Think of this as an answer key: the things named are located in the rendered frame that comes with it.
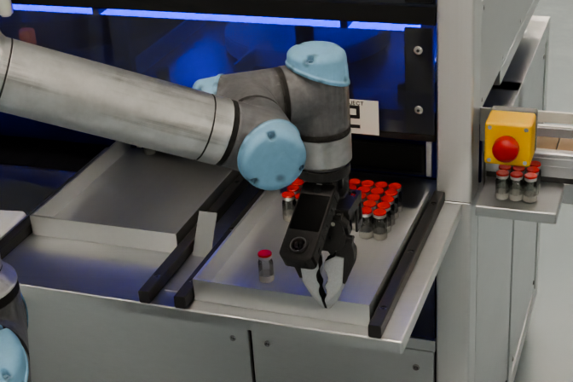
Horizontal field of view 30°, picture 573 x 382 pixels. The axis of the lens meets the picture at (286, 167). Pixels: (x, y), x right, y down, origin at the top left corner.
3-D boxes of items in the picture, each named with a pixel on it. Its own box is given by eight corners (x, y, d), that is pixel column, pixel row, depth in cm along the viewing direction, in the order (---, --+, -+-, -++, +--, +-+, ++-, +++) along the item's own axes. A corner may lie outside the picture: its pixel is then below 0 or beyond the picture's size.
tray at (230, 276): (278, 193, 181) (276, 175, 180) (428, 211, 173) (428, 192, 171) (194, 299, 153) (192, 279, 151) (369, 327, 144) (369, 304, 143)
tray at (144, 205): (129, 148, 202) (126, 131, 201) (257, 161, 194) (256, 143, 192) (32, 234, 174) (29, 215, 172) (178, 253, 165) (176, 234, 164)
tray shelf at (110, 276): (107, 154, 205) (106, 146, 204) (471, 192, 182) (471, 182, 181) (-42, 285, 164) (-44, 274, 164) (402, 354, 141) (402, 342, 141)
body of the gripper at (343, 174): (364, 228, 145) (361, 147, 140) (346, 260, 138) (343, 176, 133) (311, 222, 148) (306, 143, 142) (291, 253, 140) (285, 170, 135)
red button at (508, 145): (494, 153, 169) (495, 130, 167) (520, 155, 167) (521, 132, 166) (490, 164, 165) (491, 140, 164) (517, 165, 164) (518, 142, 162)
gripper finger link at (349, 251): (358, 280, 142) (355, 222, 138) (355, 286, 140) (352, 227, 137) (324, 275, 143) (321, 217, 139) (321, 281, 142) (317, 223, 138)
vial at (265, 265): (262, 274, 158) (260, 250, 156) (276, 276, 157) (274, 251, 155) (257, 282, 156) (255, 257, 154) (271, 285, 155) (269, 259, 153)
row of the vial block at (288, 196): (286, 215, 174) (284, 189, 172) (392, 228, 168) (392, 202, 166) (280, 221, 172) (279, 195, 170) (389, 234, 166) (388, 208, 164)
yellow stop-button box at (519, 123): (491, 145, 175) (492, 104, 172) (536, 149, 173) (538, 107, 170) (483, 164, 169) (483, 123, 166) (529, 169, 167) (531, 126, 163)
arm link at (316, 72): (272, 43, 133) (338, 33, 135) (278, 124, 138) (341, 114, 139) (288, 63, 126) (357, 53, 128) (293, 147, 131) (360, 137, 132)
